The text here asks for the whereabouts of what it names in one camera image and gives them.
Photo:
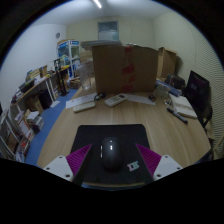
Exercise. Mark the tall open cardboard box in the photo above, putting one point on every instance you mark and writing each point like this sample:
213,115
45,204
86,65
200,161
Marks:
168,63

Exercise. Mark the large red-taped cardboard box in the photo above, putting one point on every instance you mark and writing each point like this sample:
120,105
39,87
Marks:
113,70

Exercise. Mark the blue book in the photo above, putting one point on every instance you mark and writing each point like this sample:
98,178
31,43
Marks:
176,92

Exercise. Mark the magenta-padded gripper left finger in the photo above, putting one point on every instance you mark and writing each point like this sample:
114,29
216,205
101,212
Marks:
58,166

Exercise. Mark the slim white remote control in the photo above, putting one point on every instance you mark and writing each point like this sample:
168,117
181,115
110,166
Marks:
84,106

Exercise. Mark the black mouse pad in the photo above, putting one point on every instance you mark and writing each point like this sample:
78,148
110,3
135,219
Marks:
90,136

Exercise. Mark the black computer mouse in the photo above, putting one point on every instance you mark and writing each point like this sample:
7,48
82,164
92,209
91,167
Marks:
111,153

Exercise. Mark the frosted door window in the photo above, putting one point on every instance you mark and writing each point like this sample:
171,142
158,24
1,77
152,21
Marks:
108,31

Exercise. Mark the white book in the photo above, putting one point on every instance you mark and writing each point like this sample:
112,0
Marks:
185,106

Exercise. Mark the black office chair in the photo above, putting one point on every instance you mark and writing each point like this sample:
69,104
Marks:
198,90

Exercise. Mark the shelf unit with books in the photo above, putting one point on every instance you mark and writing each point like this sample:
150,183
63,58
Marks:
20,133

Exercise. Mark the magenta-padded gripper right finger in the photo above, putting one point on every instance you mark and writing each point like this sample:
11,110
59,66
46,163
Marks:
166,165

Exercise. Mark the clear plastic container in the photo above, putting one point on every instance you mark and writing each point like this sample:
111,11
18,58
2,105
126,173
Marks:
85,78

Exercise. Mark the ceiling light tube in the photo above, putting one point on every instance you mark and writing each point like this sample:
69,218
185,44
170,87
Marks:
97,3

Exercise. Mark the blue and white cabinet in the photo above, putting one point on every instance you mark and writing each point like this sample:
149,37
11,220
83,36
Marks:
63,50

